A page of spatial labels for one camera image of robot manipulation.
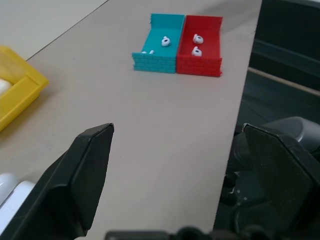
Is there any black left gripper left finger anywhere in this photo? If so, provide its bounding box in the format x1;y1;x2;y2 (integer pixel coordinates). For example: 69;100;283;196
0;122;116;240

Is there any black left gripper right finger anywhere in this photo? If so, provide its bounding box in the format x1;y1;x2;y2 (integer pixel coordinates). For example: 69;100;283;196
242;122;320;240

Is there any white charging case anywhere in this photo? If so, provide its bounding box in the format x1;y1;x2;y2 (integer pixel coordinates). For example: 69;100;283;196
0;78;13;99
0;172;36;221

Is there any yellow plastic bin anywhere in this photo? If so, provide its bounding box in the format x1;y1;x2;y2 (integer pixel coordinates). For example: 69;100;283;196
0;45;50;133

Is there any dark grey rounded robot housing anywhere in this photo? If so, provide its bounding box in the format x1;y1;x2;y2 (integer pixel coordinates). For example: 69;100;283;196
219;116;320;240

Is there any red brick-pattern tray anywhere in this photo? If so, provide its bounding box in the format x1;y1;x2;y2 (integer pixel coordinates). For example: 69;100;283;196
175;14;224;77

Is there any teal brick-pattern tray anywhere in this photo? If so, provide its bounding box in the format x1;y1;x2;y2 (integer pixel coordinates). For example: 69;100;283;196
131;13;186;75

